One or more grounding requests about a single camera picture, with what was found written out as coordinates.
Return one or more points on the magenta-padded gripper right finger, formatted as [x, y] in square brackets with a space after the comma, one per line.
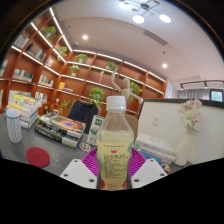
[150, 171]

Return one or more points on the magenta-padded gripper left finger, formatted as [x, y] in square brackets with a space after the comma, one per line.
[78, 173]

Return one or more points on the clear bottle with yellow drink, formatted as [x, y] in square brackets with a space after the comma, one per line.
[115, 143]

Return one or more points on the small colourful sticker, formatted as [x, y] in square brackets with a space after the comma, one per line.
[165, 167]
[85, 146]

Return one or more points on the small green white box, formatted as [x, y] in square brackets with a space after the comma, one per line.
[136, 145]

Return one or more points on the white ceramic vase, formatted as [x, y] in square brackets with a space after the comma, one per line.
[183, 150]

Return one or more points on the flat round red coaster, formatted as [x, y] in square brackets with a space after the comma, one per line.
[37, 157]

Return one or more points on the tall green white carton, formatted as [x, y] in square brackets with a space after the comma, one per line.
[95, 130]

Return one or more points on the tan chair back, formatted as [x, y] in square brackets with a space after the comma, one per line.
[132, 126]

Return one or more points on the dark office chair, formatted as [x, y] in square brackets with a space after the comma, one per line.
[81, 113]

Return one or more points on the white partition with dark top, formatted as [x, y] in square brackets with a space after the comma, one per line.
[213, 140]

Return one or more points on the white patterned mug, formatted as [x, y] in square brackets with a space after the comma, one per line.
[14, 126]

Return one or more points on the grey curtain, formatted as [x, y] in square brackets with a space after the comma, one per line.
[193, 94]

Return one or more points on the window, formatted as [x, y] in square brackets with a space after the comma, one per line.
[216, 95]

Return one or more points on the recessed ceiling light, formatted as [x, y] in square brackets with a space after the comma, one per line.
[164, 65]
[85, 37]

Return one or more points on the brown lit shelf unit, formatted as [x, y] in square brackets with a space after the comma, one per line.
[33, 66]

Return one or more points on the ceiling air vent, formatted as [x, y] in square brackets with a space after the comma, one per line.
[155, 37]

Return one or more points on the branched ceiling lamp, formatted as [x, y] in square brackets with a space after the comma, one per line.
[138, 19]

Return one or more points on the white wall socket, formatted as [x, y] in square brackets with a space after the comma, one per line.
[156, 120]

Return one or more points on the black track light rail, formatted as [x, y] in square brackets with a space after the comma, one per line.
[200, 82]

